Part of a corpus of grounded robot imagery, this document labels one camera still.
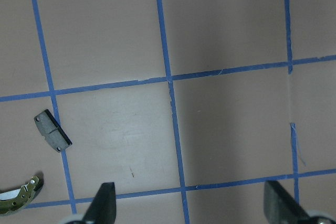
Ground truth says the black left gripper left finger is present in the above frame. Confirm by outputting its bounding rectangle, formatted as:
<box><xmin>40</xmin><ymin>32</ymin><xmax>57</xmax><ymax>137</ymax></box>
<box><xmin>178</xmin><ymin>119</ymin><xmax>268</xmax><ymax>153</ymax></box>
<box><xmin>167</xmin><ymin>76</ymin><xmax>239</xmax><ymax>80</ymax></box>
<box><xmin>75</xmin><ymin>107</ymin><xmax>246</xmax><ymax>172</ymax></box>
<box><xmin>81</xmin><ymin>182</ymin><xmax>117</xmax><ymax>224</ymax></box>

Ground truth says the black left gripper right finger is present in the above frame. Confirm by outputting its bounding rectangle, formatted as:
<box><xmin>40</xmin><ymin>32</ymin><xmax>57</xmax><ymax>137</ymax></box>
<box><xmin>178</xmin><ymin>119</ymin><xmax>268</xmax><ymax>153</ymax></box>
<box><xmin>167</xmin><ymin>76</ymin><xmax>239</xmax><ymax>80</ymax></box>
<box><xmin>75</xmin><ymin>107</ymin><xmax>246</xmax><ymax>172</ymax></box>
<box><xmin>264</xmin><ymin>180</ymin><xmax>314</xmax><ymax>224</ymax></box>

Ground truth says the olive green brake shoe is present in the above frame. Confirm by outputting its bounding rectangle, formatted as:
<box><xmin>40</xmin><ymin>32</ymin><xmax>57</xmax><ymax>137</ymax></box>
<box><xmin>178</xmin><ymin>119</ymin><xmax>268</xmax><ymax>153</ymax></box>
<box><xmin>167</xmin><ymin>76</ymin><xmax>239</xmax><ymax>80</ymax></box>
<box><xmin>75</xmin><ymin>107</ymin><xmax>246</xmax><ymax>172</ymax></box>
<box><xmin>1</xmin><ymin>171</ymin><xmax>44</xmax><ymax>217</ymax></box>

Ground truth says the dark grey brake pad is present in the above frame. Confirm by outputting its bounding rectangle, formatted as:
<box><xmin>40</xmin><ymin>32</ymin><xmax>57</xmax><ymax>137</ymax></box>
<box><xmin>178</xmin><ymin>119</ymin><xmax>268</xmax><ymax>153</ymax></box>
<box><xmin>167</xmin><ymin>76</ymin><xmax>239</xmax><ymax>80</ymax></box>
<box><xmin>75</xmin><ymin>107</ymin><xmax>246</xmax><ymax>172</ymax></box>
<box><xmin>34</xmin><ymin>109</ymin><xmax>72</xmax><ymax>153</ymax></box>

